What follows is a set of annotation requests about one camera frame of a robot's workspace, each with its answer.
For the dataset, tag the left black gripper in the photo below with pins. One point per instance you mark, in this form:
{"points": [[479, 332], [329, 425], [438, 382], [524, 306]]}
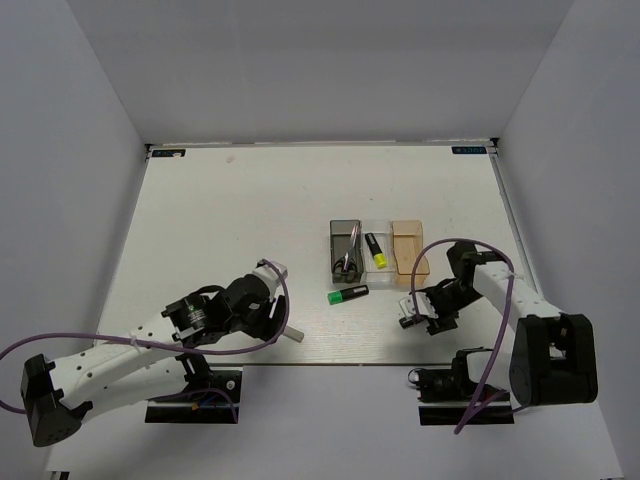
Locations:
{"points": [[260, 329]]}

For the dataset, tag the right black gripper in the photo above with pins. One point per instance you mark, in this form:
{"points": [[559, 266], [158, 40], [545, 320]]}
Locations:
{"points": [[444, 322]]}

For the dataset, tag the grey eraser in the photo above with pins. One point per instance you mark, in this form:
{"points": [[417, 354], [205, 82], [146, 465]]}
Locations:
{"points": [[293, 334]]}

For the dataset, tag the yellow highlighter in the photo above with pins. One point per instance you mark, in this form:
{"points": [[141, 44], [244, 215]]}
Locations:
{"points": [[375, 249]]}

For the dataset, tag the green highlighter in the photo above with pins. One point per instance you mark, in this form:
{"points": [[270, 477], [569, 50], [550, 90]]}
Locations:
{"points": [[347, 294]]}

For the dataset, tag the black handled scissors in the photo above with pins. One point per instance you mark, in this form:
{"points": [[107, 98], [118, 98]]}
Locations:
{"points": [[348, 262]]}

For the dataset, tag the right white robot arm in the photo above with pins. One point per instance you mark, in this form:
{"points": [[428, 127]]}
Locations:
{"points": [[541, 355]]}

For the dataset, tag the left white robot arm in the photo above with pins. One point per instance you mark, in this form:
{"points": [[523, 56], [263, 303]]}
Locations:
{"points": [[162, 358]]}

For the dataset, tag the orange container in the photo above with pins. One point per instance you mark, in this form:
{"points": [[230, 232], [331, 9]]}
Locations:
{"points": [[407, 243]]}

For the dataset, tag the clear container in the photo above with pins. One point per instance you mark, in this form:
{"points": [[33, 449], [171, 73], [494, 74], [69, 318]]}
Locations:
{"points": [[378, 278]]}

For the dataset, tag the dark grey container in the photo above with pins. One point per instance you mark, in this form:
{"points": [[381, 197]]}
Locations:
{"points": [[340, 231]]}

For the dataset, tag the left blue corner label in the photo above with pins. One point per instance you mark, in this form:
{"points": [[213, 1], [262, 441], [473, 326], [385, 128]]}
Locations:
{"points": [[168, 153]]}

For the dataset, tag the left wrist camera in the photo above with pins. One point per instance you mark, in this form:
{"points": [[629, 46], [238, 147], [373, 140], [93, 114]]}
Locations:
{"points": [[271, 274]]}

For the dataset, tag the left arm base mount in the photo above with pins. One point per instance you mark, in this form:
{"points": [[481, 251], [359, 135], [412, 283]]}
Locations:
{"points": [[215, 402]]}

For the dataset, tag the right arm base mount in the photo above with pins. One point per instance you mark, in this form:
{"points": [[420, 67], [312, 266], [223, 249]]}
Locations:
{"points": [[441, 402]]}

